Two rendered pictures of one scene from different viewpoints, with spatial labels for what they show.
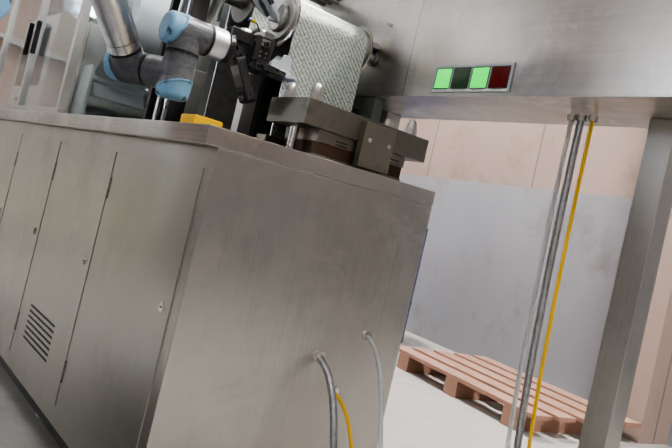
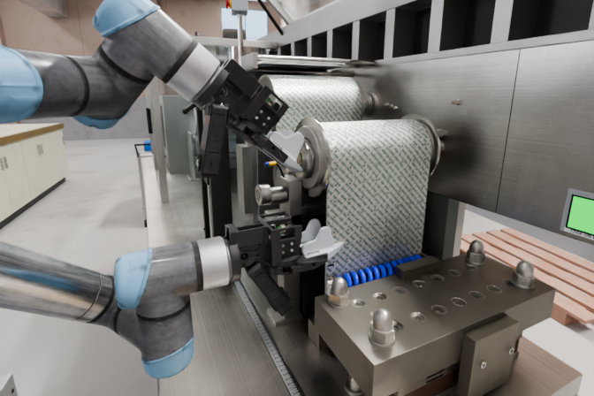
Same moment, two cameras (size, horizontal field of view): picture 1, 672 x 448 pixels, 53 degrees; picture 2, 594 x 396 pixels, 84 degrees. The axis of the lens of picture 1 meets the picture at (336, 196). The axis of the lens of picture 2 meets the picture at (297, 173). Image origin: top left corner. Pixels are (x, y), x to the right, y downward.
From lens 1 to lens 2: 132 cm
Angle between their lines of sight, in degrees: 20
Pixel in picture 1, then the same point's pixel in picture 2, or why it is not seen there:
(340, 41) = (395, 163)
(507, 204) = not seen: hidden behind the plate
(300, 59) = (344, 214)
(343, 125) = (436, 360)
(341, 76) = (404, 204)
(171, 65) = (146, 341)
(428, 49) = (541, 153)
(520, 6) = not seen: outside the picture
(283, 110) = (334, 339)
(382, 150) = (500, 359)
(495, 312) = not seen: hidden behind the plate
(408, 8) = (485, 78)
